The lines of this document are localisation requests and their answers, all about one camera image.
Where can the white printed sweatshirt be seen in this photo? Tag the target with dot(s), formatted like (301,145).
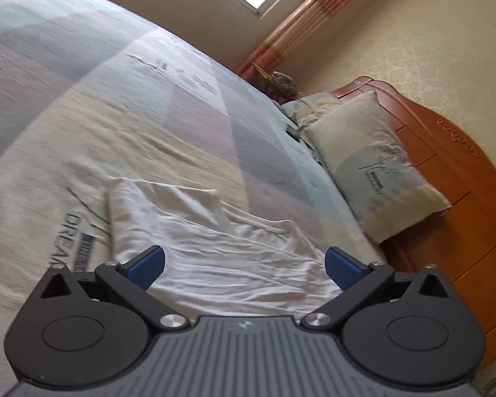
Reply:
(231,248)

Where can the small black device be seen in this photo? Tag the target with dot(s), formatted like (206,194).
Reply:
(292,132)

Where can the wooden headboard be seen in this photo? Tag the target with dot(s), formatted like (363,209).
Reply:
(471,215)

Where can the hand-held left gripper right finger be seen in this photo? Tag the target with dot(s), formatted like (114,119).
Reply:
(341,269)

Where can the wooden nightstand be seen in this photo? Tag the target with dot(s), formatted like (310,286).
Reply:
(264,80)

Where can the bed with patchwork sheet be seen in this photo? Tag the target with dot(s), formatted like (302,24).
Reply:
(107,91)

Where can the large patchwork pillow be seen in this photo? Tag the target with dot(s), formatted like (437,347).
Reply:
(368,161)

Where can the small patchwork pillow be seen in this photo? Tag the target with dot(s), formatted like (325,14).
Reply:
(310,109)

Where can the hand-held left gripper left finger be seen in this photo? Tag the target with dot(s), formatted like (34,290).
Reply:
(146,262)

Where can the orange striped curtain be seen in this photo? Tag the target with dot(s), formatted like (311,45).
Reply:
(314,16)

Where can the grey plush toy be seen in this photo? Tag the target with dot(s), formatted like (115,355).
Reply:
(284,82)

